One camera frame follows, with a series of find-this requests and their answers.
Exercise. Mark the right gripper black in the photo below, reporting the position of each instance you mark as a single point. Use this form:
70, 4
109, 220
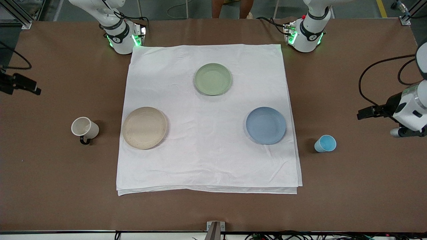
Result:
7, 82

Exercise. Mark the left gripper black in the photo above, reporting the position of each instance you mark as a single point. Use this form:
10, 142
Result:
391, 104

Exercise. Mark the blue cup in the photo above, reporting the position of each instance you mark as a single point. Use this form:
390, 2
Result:
324, 144

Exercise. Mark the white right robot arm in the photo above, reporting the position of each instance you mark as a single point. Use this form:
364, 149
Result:
120, 40

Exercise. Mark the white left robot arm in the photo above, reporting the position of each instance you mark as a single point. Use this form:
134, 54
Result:
308, 36

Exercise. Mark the blue round plate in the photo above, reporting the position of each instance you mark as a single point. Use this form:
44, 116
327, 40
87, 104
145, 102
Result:
266, 125

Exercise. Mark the beige gray round plate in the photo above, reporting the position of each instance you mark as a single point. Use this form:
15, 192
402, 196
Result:
144, 128

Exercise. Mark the green round plate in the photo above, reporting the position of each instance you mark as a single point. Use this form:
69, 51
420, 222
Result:
212, 79

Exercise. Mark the thin metal pole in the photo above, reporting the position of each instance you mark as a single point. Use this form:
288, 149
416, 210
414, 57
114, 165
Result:
276, 8
186, 8

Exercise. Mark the white table cloth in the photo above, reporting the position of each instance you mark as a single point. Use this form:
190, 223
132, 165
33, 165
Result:
206, 160

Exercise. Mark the person bare legs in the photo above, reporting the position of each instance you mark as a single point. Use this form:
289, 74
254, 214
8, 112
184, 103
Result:
218, 8

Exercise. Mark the aluminium frame post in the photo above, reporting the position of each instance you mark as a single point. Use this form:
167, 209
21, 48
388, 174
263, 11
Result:
405, 20
20, 20

